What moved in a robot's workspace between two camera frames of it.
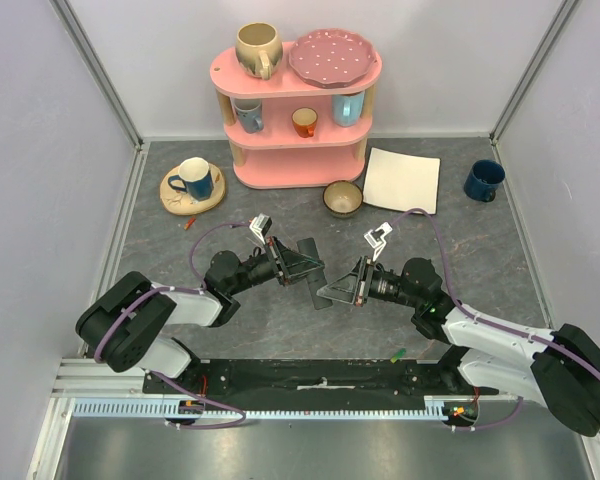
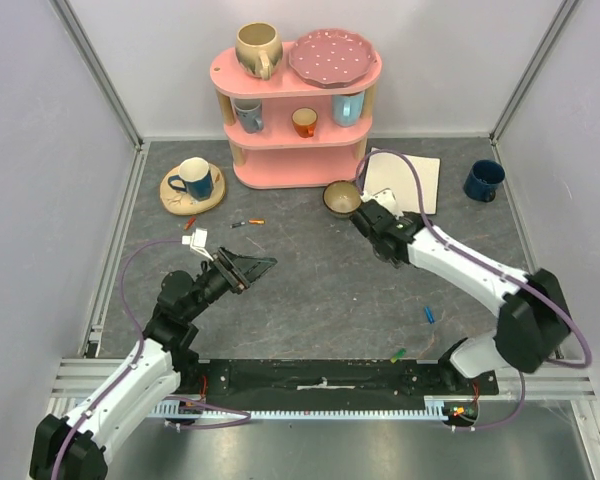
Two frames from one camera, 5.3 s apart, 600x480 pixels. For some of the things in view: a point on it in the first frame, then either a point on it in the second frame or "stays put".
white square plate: (402, 182) stays put
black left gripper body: (277, 254) → (233, 277)
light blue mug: (347, 108) stays put
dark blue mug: (482, 180) stays put
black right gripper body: (365, 281) → (368, 220)
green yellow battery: (398, 355) stays put
